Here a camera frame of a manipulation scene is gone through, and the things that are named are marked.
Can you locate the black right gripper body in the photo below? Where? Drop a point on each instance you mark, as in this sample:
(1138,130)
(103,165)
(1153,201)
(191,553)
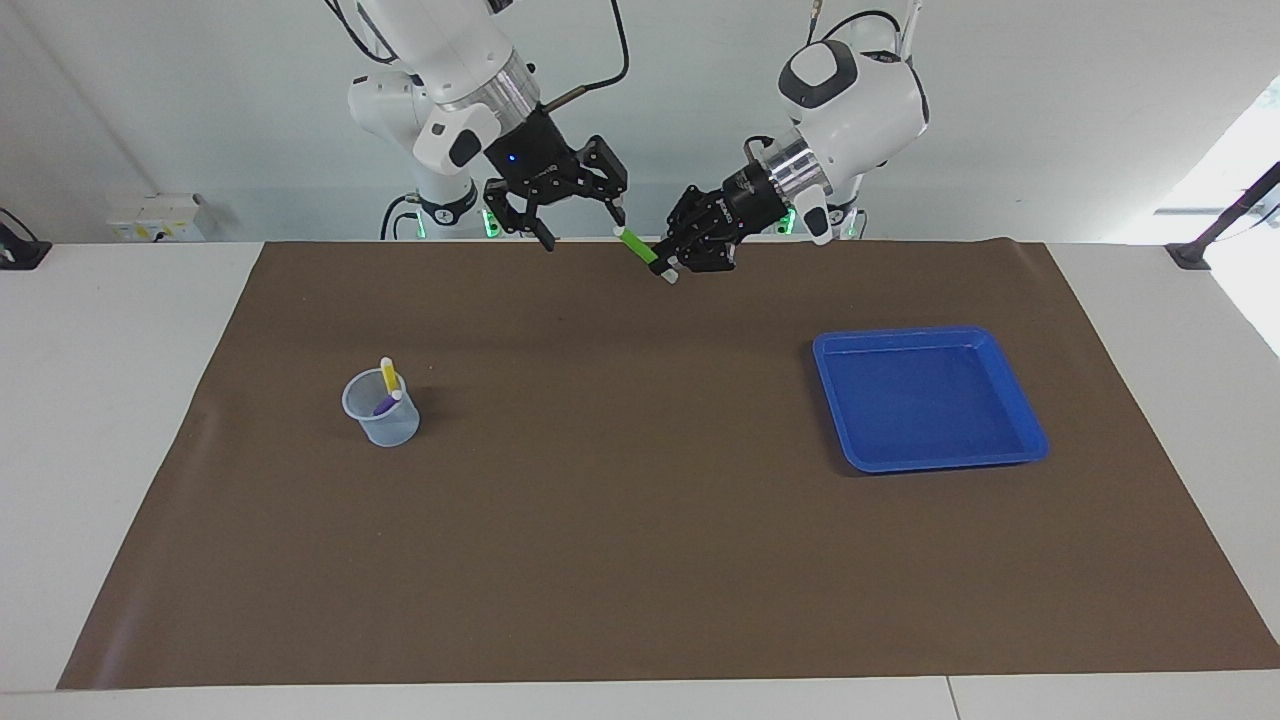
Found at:
(545,165)

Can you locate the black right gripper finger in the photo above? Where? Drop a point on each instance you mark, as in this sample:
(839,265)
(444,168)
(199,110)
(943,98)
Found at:
(544,235)
(618,212)

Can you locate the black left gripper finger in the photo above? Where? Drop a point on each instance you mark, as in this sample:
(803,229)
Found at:
(664,252)
(692,266)

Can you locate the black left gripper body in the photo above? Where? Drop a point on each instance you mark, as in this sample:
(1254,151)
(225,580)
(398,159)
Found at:
(735,215)

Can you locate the green marker pen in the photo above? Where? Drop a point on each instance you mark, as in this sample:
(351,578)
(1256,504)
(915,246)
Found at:
(636,245)

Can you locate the yellow marker pen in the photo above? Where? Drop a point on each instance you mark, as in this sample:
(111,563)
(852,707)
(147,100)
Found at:
(389,375)

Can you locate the purple marker pen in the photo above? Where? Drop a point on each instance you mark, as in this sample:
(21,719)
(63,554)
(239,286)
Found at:
(385,405)

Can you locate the translucent plastic cup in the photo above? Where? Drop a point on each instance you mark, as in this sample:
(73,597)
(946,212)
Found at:
(390,430)

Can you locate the brown table mat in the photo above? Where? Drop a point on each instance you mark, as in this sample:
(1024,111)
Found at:
(620,520)

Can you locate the blue plastic tray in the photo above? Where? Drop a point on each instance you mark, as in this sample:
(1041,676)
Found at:
(930,400)

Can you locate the black angled stand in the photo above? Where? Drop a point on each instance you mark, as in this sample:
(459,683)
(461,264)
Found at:
(1225,225)

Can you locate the black table clamp device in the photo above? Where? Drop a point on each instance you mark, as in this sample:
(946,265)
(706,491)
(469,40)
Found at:
(22,250)

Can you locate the white wall socket box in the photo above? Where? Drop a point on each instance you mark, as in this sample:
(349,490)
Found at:
(155,220)

